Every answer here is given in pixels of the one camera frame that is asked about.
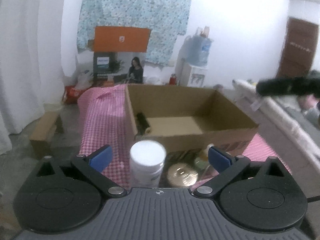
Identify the orange Philips product box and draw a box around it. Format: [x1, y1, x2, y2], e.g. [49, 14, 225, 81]
[93, 26, 151, 85]

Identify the white curtain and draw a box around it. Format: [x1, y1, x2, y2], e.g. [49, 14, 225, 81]
[1, 0, 65, 154]

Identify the brown cardboard box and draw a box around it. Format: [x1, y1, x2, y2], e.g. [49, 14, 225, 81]
[124, 84, 259, 155]

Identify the blue water jug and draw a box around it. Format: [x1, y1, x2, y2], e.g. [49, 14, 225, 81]
[186, 26, 213, 67]

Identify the floral blue wall cloth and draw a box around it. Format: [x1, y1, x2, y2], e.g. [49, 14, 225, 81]
[77, 0, 191, 65]

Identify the grey quilted sofa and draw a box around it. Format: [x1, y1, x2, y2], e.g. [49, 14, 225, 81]
[235, 80, 320, 196]

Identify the green dropper bottle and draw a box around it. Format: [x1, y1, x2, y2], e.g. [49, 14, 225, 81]
[194, 144, 214, 179]

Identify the white water dispenser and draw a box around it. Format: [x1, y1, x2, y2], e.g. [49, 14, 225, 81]
[177, 59, 208, 88]

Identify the small cardboard box on floor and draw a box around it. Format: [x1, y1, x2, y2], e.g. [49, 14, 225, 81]
[29, 111, 64, 160]

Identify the red fire extinguisher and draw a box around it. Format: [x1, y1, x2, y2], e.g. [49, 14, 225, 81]
[169, 74, 177, 85]

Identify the black cylinder tube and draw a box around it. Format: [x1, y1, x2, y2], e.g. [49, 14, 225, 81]
[137, 113, 151, 134]

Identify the white fluffy blanket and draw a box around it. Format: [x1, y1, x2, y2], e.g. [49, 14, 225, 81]
[232, 80, 263, 103]

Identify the pink checkered tablecloth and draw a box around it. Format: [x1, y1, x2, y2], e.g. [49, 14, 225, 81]
[78, 85, 276, 188]

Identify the red snack bag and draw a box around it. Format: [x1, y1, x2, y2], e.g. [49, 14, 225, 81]
[62, 86, 86, 105]

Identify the gold lid cosmetic jar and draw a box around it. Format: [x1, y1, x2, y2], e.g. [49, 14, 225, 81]
[167, 163, 199, 187]

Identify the brown wooden door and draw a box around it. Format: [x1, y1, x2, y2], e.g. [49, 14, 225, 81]
[276, 17, 319, 77]

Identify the white vitamin bottle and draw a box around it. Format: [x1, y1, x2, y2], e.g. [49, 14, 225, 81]
[130, 140, 167, 188]

